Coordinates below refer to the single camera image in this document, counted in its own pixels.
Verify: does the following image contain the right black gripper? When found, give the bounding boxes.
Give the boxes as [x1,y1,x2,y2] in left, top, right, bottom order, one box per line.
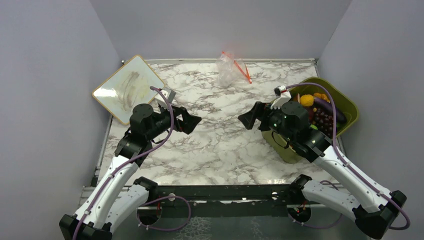
[238,100,296,142]

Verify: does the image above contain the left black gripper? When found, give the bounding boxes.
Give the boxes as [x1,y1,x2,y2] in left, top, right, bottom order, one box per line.
[146,101,202,141]

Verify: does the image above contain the clear zip top bag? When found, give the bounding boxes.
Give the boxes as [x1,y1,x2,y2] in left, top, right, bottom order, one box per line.
[215,51,253,86]

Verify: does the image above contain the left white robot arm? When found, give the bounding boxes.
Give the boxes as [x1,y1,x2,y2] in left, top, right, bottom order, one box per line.
[59,103,202,240]

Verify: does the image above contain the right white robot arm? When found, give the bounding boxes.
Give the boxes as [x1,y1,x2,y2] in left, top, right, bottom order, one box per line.
[238,101,407,240]

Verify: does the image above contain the yellow orange fruit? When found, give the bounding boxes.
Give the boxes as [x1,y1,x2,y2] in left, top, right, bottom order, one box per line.
[299,94,315,107]

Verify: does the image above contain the gold framed mirror tray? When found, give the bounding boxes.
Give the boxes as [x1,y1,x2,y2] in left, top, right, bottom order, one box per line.
[92,55,166,125]

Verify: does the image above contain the dark red grape bunch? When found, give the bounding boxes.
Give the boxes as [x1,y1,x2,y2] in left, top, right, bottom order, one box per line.
[311,107,335,139]

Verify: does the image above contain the orange pumpkin piece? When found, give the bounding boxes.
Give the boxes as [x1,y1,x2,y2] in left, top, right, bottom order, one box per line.
[313,92,331,103]

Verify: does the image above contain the purple eggplant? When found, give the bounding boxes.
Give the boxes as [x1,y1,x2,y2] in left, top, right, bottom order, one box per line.
[313,96,348,124]

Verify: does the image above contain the olive green plastic bin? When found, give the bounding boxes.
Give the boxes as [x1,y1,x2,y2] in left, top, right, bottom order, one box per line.
[261,77,359,164]

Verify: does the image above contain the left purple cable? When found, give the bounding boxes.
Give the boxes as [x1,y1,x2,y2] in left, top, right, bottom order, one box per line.
[71,86,175,240]

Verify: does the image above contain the purple cable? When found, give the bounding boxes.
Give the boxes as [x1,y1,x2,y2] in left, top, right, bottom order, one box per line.
[71,86,175,240]
[285,82,411,231]

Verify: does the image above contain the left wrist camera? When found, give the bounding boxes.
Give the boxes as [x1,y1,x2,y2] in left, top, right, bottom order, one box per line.
[154,87,176,109]

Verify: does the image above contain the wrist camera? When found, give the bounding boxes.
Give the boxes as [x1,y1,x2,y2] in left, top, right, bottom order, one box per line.
[270,85,292,110]
[154,87,176,109]

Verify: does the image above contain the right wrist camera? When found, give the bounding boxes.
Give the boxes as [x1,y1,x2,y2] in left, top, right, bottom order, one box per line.
[270,85,292,110]

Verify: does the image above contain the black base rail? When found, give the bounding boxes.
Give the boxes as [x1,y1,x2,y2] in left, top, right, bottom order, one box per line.
[135,176,319,226]

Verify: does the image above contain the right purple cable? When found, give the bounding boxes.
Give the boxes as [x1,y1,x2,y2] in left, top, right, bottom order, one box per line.
[285,82,411,231]

